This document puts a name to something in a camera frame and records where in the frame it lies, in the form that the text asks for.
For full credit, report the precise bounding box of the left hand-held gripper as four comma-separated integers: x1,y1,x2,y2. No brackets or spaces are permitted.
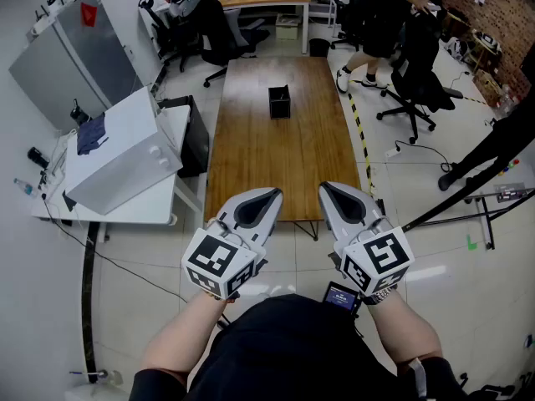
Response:
181,187,284,302

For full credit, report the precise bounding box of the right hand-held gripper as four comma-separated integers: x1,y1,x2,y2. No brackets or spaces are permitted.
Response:
318,180,416,298

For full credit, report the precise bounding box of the black square pen holder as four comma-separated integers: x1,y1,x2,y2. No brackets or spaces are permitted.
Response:
267,84,293,120

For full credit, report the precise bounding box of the person's left forearm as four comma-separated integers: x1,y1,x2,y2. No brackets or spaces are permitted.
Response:
140,291,235,388

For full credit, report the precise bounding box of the person's right forearm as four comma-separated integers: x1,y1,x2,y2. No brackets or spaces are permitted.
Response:
364,288,444,378

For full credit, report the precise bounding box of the black metal table leg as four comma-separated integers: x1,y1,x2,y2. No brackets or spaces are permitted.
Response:
292,220,321,242

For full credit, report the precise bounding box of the black computer tower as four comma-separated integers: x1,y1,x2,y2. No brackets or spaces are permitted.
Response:
158,94,210,179

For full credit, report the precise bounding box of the black device with screen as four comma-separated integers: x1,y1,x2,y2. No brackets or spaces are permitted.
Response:
321,281,361,315

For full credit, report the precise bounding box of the silver metal wristwatch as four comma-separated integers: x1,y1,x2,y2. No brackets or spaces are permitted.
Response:
362,286,396,307

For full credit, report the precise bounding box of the black stand pole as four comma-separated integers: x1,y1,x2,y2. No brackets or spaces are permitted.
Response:
403,169,507,230

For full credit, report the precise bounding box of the white desk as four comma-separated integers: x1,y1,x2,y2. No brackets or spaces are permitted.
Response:
31,104,206,241

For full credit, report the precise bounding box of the large white box appliance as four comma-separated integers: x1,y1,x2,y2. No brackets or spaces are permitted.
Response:
64,85,185,216

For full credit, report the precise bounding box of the person's black shirt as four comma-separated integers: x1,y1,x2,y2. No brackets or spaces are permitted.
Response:
129,293,469,401

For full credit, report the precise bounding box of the black waste bin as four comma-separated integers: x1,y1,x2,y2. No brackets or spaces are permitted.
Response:
308,38,331,58

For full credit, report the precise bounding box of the circuit board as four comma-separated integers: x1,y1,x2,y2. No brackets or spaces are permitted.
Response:
492,181,527,204

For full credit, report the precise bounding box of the black office chair with jacket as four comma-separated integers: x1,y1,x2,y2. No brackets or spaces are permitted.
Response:
183,0,271,89

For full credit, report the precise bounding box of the dark blue cloth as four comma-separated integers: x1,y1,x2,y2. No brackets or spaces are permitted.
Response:
76,113,110,156

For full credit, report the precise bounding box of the white cardboard box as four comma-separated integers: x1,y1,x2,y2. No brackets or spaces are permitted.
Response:
274,13,301,41

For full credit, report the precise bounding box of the brown cardboard box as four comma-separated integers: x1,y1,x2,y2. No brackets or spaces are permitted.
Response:
471,69,502,99

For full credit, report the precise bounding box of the white and black bag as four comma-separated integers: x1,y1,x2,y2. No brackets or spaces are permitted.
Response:
445,38,467,62

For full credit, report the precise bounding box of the black bottle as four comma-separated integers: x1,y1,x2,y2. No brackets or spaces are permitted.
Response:
69,98,92,127

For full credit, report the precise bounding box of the wooden office desk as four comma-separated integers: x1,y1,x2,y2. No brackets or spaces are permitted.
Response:
217,0,313,56

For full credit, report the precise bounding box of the white device on table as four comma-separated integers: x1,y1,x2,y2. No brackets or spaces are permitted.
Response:
474,30,502,56

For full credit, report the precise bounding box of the black cylinder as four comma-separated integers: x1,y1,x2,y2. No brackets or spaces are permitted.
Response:
27,146,50,170

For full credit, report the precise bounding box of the grey metal cabinet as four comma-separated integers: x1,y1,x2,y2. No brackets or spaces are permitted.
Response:
8,0,145,134

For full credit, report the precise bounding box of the clear plastic water bottle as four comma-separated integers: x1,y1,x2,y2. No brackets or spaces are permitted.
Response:
13,177,38,199

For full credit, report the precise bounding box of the black chair base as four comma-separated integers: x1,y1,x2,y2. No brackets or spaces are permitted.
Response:
459,372,535,401

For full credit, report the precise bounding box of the red paper sticker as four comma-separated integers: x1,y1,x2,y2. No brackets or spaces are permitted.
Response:
79,2,99,28

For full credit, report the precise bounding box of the white router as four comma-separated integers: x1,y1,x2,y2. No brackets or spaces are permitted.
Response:
27,13,58,37

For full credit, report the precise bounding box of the black power cable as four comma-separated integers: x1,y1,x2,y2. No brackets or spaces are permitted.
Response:
395,140,455,174

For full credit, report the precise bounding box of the black floor cable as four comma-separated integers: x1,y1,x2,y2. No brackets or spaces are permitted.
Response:
40,192,189,304

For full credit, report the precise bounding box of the black metal stand frame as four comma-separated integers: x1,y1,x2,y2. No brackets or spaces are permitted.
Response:
463,190,535,251

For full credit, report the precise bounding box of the white arm strap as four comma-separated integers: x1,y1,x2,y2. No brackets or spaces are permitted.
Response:
407,357,428,401

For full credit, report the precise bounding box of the black floor cable cover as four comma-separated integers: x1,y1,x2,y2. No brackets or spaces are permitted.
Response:
81,221,101,373

